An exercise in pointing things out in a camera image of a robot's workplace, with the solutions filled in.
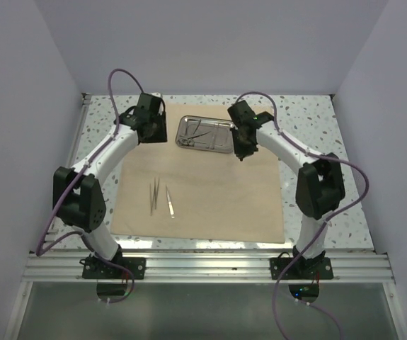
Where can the aluminium mounting rail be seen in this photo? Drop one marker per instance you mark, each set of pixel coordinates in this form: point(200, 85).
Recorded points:
point(210, 266)

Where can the steel pointed tweezers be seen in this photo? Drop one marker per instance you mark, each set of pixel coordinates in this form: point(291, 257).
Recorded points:
point(153, 194)

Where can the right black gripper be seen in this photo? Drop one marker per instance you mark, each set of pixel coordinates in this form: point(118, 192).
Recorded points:
point(242, 151)

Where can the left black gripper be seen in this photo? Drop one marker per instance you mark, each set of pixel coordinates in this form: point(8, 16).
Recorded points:
point(162, 135)

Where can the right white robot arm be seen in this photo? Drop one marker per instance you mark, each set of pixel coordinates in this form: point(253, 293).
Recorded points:
point(320, 186)

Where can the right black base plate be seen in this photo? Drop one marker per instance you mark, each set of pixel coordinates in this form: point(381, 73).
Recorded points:
point(301, 270)

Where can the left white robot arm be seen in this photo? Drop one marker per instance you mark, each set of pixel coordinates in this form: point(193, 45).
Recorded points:
point(77, 191)

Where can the beige cloth wrap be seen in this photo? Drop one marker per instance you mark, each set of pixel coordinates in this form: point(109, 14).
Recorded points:
point(215, 196)

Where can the steel instrument tray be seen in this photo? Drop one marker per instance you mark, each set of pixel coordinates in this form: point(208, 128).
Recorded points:
point(224, 142)

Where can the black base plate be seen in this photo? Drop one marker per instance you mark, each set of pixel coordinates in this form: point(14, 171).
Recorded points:
point(126, 267)
point(301, 270)

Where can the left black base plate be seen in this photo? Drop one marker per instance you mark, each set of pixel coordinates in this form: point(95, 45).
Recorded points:
point(126, 267)

